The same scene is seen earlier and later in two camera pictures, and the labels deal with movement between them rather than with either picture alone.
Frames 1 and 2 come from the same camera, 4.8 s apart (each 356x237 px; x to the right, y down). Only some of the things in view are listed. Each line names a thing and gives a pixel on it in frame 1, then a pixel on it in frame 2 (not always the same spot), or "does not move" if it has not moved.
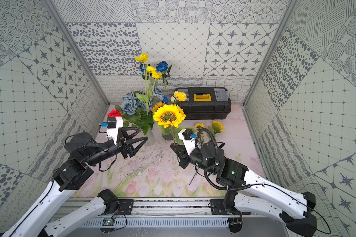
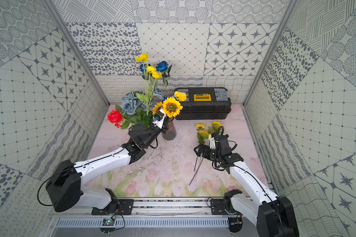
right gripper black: (184, 155) to (201, 146)
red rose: (114, 113) does not move
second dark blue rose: (142, 67) does not move
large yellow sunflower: (167, 115) to (201, 136)
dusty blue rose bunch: (131, 101) does not move
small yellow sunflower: (156, 106) does not move
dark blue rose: (163, 67) does not move
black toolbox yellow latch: (203, 103) does not move
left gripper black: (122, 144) to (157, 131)
